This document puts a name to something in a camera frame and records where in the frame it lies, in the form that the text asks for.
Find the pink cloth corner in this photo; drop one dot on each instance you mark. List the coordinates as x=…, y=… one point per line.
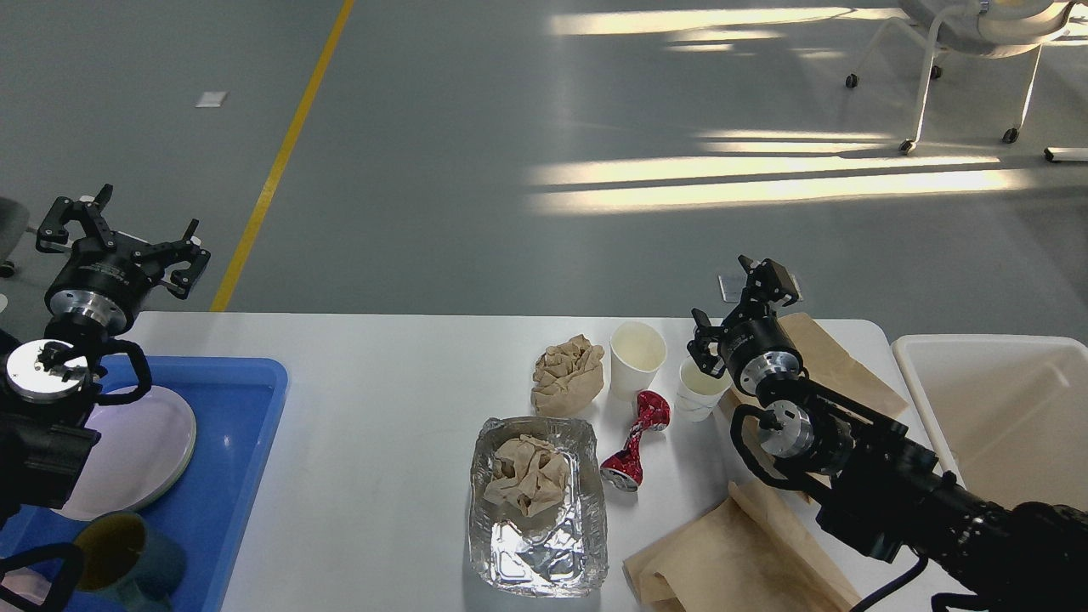
x=28, y=584

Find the white bar on floor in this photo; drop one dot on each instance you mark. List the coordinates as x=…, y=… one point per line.
x=1054, y=154

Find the crumpled brown paper in tray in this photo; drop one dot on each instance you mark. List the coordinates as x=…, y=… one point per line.
x=529, y=474

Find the crushed red can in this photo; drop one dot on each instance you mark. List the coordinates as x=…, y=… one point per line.
x=624, y=470

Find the brown paper bag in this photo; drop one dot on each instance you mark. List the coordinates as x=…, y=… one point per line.
x=852, y=357
x=751, y=553

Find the blue plastic tray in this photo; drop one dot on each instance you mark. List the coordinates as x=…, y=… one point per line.
x=237, y=403

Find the tall white paper cup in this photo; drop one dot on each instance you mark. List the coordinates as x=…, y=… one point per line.
x=637, y=352

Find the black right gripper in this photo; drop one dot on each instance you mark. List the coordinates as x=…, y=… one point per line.
x=757, y=349

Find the white floor marker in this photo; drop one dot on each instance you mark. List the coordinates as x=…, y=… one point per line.
x=209, y=100

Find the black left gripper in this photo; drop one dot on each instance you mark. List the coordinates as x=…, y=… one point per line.
x=101, y=279

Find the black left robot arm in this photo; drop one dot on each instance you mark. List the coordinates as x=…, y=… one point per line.
x=83, y=360

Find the light green plate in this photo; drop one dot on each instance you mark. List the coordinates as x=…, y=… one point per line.
x=180, y=428

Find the pink plastic plate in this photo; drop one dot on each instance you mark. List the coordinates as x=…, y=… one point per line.
x=119, y=467

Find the floor socket plate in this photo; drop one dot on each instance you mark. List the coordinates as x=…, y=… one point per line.
x=732, y=287

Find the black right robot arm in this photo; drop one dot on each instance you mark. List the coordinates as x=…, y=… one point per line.
x=877, y=490

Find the crumpled brown paper ball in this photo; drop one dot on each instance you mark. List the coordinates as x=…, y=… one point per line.
x=567, y=377

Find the brown paper bag front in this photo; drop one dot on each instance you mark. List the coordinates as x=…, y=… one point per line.
x=751, y=553

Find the brown paper bag rear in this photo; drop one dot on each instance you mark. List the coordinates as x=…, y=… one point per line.
x=852, y=357

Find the dark teal mug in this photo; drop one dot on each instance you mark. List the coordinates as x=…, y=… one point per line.
x=130, y=562

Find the aluminium foil tray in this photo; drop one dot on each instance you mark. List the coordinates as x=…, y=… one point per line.
x=561, y=552

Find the white plastic bin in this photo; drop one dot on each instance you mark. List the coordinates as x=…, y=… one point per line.
x=1006, y=414

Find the short white paper cup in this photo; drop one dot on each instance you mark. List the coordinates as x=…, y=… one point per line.
x=697, y=393

